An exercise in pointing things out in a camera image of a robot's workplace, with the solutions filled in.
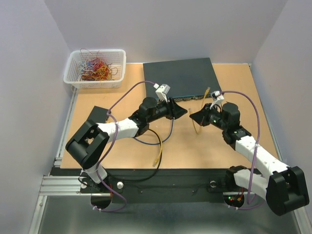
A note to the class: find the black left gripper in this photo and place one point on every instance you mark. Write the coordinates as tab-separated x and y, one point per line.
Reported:
173	110

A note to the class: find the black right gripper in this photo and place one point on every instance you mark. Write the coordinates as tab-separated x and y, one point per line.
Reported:
201	116

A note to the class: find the yellow ethernet cable long loop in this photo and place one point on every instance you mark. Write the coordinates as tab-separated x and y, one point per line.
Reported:
197	117

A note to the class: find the large blue rack network switch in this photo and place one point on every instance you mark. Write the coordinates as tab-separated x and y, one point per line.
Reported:
186	78

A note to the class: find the black ethernet cable teal plug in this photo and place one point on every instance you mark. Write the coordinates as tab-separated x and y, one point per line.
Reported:
137	172

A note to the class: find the small black network switch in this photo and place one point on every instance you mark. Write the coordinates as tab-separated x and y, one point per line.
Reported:
98	115

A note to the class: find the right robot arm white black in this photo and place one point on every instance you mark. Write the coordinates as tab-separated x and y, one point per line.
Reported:
281	186

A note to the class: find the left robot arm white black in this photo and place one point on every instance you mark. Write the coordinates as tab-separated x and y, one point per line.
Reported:
88	143

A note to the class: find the white perforated plastic basket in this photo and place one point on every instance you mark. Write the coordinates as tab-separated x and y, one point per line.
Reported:
102	68

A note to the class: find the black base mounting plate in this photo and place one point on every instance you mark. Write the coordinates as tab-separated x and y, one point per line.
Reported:
169	186

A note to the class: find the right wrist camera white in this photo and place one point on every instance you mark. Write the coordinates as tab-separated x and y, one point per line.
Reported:
217	97

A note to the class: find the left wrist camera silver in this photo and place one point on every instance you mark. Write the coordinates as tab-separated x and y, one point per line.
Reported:
162	91

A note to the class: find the aluminium rail frame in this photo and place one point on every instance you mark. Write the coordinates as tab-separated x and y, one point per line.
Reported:
64	209

